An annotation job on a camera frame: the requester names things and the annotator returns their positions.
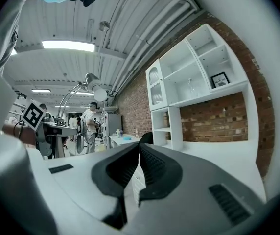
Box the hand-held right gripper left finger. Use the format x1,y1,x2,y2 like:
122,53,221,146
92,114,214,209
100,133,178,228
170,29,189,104
27,142,141,235

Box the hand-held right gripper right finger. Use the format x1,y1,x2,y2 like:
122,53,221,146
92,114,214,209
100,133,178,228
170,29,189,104
122,142,268,235

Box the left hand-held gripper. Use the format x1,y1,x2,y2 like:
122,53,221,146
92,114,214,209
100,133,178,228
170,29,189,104
20,99,79,160

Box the silver gooseneck lamp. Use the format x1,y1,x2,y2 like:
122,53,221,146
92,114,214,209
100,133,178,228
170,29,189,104
56,72,108,127

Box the person's left forearm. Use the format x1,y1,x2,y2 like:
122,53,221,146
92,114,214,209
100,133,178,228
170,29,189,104
2,123,37,146

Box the white side table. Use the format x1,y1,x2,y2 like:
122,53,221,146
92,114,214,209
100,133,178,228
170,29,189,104
108,134,141,149

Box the grey metal cabinet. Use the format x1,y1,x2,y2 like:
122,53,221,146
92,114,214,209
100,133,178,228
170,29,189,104
102,112,123,145

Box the large ceiling light panel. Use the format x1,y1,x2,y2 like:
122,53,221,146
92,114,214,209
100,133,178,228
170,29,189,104
41,40,95,52

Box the person's grey shirt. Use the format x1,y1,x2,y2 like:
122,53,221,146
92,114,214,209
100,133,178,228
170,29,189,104
0,0,65,77

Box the clear glass vase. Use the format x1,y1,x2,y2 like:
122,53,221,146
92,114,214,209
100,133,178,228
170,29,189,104
187,78,197,98

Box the black framed picture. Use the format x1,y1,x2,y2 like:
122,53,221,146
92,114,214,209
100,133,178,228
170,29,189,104
210,71,230,89

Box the white shelf cabinet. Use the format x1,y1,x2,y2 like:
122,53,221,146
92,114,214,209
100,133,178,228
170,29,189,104
145,23,260,152

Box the white ceiling pipes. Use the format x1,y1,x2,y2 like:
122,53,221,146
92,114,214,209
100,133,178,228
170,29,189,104
110,0,201,96

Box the black cable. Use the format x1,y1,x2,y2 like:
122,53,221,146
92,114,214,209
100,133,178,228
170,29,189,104
12,120,26,140

